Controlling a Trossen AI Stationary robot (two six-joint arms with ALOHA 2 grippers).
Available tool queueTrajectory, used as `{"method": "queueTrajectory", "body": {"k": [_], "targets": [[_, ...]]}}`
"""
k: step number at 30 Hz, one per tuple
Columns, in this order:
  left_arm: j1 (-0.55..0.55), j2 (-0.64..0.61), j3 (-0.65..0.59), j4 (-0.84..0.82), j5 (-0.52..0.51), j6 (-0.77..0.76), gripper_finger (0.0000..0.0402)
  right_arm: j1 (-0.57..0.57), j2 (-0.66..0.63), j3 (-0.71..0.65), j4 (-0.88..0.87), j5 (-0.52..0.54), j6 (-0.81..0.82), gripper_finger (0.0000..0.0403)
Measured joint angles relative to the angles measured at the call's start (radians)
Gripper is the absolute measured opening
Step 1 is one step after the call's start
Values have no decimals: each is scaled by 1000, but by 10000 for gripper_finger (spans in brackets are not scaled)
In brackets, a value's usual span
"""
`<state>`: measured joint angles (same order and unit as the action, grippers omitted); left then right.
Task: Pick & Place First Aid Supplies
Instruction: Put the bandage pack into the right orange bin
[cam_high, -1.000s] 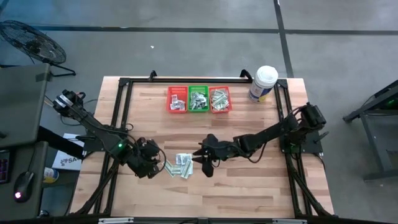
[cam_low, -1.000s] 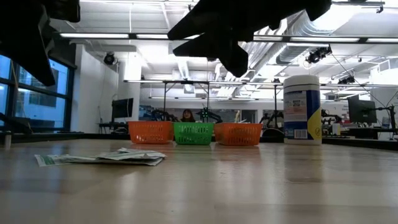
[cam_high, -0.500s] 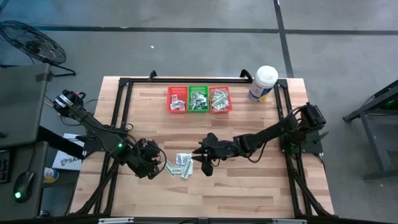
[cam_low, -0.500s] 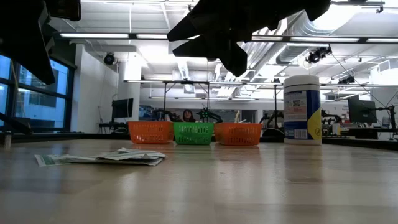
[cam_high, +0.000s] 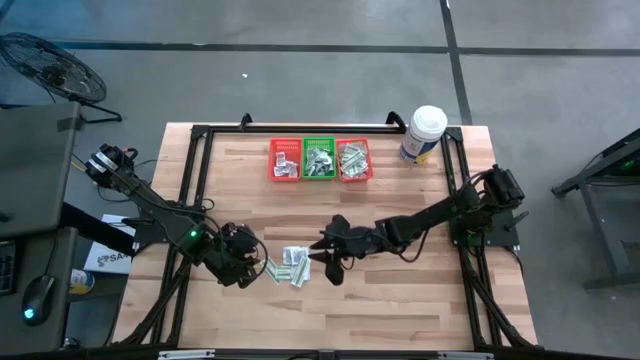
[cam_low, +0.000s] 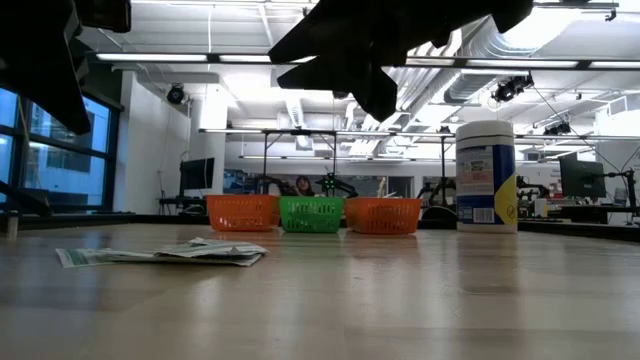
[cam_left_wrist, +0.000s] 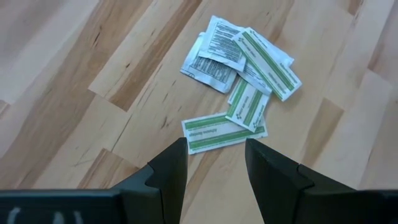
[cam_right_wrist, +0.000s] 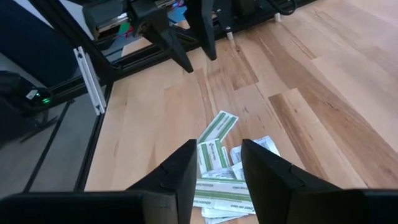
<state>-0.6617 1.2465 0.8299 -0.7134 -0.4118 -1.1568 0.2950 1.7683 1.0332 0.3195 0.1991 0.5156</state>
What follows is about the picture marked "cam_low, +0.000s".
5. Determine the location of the white packet black print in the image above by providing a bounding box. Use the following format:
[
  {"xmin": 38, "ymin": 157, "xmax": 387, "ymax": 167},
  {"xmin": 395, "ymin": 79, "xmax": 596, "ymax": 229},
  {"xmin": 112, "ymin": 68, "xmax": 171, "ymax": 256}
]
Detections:
[{"xmin": 187, "ymin": 237, "xmax": 251, "ymax": 250}]

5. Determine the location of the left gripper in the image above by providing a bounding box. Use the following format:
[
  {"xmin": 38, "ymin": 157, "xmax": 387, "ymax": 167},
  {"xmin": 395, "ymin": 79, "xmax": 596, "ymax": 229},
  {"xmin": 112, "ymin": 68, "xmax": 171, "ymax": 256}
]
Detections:
[{"xmin": 0, "ymin": 0, "xmax": 132, "ymax": 135}]

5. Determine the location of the black monitor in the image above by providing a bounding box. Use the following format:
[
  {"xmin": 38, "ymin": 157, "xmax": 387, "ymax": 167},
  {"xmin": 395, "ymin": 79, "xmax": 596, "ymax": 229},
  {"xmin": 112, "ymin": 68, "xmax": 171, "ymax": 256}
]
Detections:
[
  {"xmin": 558, "ymin": 152, "xmax": 608, "ymax": 199},
  {"xmin": 178, "ymin": 157, "xmax": 216, "ymax": 196}
]

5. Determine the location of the person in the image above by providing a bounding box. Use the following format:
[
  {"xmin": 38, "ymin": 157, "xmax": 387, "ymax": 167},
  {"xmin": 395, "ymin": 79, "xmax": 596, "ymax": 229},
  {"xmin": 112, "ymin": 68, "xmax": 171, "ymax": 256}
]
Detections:
[{"xmin": 293, "ymin": 174, "xmax": 315, "ymax": 197}]

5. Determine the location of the green plastic basket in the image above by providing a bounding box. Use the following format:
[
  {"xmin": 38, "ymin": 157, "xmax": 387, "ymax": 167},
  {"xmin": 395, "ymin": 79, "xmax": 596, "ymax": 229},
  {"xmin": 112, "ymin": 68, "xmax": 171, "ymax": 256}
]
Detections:
[{"xmin": 277, "ymin": 195, "xmax": 346, "ymax": 235}]

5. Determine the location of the white blue wipes canister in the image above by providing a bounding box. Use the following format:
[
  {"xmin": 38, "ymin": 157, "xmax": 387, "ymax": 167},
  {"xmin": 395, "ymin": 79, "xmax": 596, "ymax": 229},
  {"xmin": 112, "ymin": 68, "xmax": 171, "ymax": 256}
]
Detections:
[{"xmin": 454, "ymin": 119, "xmax": 519, "ymax": 234}]

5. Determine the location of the white cylinder post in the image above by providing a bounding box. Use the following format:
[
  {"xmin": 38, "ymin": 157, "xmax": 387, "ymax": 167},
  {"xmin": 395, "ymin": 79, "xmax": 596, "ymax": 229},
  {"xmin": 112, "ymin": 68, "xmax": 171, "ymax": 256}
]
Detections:
[{"xmin": 5, "ymin": 210, "xmax": 21, "ymax": 240}]

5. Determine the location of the black rig camera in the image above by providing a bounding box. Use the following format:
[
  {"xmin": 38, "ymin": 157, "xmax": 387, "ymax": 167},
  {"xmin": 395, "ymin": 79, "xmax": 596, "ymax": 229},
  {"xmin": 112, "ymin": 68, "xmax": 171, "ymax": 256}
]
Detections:
[
  {"xmin": 491, "ymin": 73, "xmax": 535, "ymax": 104},
  {"xmin": 543, "ymin": 121, "xmax": 573, "ymax": 137}
]

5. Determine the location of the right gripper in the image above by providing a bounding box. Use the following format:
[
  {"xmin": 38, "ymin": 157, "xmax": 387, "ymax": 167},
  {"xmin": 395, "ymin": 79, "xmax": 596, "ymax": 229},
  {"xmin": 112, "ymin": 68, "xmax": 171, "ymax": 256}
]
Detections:
[{"xmin": 268, "ymin": 0, "xmax": 534, "ymax": 124}]

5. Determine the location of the black overhead light bar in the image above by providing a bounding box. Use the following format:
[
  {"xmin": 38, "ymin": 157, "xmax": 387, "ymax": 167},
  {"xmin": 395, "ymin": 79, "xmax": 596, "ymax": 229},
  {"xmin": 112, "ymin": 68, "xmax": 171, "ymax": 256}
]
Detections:
[{"xmin": 94, "ymin": 51, "xmax": 630, "ymax": 70}]

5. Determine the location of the black metal rack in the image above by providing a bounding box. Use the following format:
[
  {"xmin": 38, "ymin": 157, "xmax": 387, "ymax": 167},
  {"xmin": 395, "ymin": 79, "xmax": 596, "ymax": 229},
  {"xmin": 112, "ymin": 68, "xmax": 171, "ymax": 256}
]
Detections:
[{"xmin": 261, "ymin": 128, "xmax": 337, "ymax": 196}]

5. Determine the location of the large window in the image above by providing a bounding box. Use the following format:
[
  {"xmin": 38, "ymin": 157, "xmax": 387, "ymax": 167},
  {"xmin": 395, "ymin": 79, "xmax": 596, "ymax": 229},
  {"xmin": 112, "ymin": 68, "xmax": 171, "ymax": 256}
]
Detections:
[{"xmin": 0, "ymin": 87, "xmax": 121, "ymax": 211}]

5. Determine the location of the orange plastic basket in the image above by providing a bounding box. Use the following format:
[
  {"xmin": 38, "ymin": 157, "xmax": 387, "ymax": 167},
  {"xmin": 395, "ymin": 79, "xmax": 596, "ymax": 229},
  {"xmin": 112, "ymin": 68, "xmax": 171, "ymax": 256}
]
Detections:
[
  {"xmin": 205, "ymin": 193, "xmax": 281, "ymax": 233},
  {"xmin": 344, "ymin": 196, "xmax": 424, "ymax": 236}
]

